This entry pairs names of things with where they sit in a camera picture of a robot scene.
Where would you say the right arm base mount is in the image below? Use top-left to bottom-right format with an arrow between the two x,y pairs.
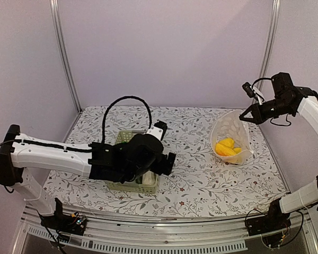
244,199 -> 291,236

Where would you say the yellow starfruit piece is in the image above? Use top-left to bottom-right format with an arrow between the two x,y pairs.
233,147 -> 242,154

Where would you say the clear zip top bag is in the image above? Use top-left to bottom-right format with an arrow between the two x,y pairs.
210,110 -> 253,165

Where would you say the floral patterned table mat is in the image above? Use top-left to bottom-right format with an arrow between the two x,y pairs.
43,106 -> 288,217

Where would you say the pale green plastic basket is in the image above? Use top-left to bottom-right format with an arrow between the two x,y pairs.
104,130 -> 158,194

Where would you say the aluminium front rail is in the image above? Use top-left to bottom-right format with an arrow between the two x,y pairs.
12,205 -> 318,253

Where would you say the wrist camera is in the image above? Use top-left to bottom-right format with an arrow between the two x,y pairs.
242,82 -> 264,105
146,121 -> 167,141

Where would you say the left aluminium frame post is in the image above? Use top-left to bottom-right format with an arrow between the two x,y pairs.
49,0 -> 82,113

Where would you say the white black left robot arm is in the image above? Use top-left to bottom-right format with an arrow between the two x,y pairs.
0,124 -> 176,230

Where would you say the dark green cucumber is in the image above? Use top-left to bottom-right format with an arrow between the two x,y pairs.
136,177 -> 143,184

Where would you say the aluminium frame post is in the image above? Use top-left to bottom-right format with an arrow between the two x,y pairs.
49,0 -> 82,113
259,0 -> 281,77

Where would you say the white green bok choy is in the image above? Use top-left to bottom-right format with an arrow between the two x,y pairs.
142,171 -> 156,185

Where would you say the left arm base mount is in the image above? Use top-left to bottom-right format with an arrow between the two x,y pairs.
39,198 -> 87,236

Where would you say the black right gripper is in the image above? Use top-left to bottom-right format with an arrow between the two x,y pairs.
240,97 -> 294,124

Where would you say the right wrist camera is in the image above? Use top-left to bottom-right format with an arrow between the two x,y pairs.
242,82 -> 264,105

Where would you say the right aluminium frame post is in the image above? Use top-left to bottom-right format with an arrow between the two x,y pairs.
259,0 -> 281,77

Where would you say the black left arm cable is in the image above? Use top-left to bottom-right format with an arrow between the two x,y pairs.
101,95 -> 152,145

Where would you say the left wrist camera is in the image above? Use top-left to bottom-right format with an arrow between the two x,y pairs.
146,121 -> 167,141

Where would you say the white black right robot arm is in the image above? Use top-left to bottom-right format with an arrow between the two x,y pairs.
239,72 -> 318,231

